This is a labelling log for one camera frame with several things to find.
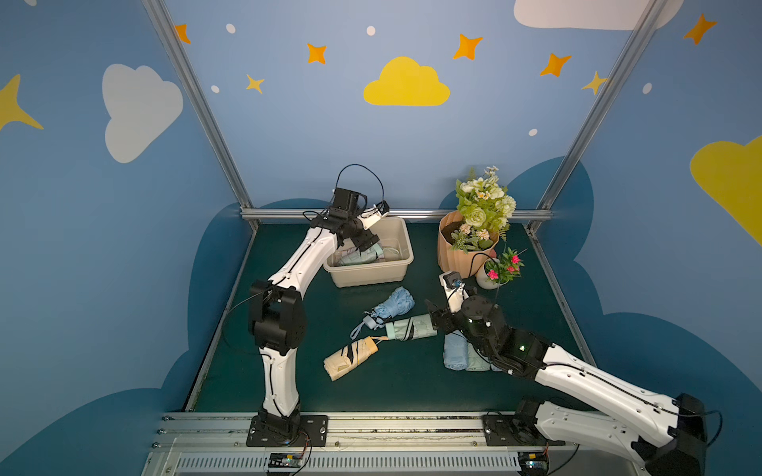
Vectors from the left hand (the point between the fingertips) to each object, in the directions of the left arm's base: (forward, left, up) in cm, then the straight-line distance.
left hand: (365, 218), depth 92 cm
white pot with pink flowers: (-13, -41, -9) cm, 44 cm away
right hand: (-26, -22, 0) cm, 35 cm away
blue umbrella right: (-49, -27, +10) cm, 57 cm away
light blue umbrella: (-20, -11, -18) cm, 29 cm away
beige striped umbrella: (-37, +3, -20) cm, 42 cm away
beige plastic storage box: (+7, -10, -15) cm, 20 cm away
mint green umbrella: (-1, -2, -17) cm, 17 cm away
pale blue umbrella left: (-36, -27, -17) cm, 48 cm away
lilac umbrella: (-1, +12, -21) cm, 24 cm away
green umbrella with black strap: (-27, -15, -20) cm, 37 cm away
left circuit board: (-61, +17, -24) cm, 68 cm away
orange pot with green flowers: (-2, -34, -4) cm, 34 cm away
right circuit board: (-60, -45, -25) cm, 80 cm away
